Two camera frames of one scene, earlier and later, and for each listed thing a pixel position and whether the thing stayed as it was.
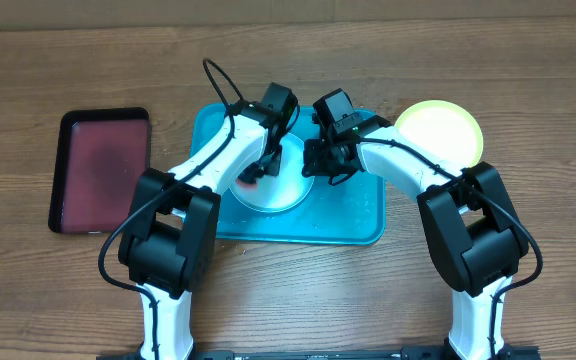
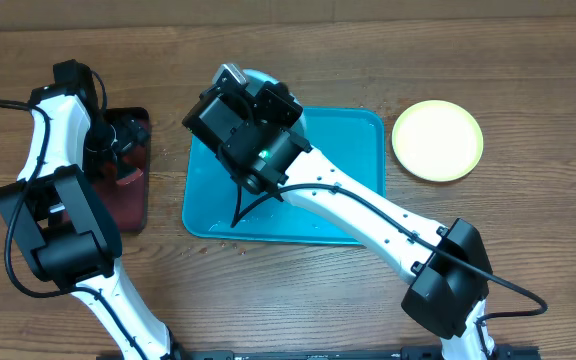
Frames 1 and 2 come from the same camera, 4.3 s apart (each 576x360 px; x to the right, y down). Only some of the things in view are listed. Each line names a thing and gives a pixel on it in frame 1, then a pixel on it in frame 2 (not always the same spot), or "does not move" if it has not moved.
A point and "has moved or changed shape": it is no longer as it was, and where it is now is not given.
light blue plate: (288, 189) has moved or changed shape
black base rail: (519, 354) does not move
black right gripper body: (323, 164) → (268, 107)
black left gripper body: (271, 164) → (111, 134)
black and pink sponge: (247, 182) has moved or changed shape
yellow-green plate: (445, 127) does not move
